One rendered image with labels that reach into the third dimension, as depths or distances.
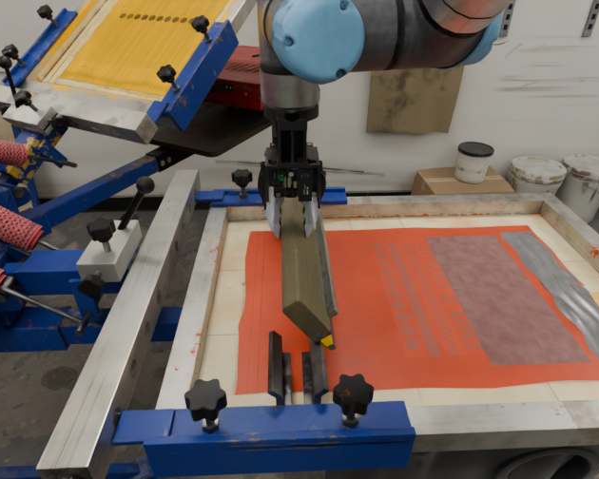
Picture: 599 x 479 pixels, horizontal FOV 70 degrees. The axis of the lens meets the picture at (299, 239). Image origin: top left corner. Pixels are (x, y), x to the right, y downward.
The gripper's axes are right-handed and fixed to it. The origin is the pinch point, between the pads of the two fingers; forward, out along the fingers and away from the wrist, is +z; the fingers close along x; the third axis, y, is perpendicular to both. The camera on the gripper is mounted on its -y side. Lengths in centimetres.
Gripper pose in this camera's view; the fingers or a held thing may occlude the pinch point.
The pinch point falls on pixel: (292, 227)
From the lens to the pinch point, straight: 67.3
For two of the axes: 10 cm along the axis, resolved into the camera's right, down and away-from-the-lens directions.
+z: 0.0, 8.3, 5.6
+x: 10.0, -0.2, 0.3
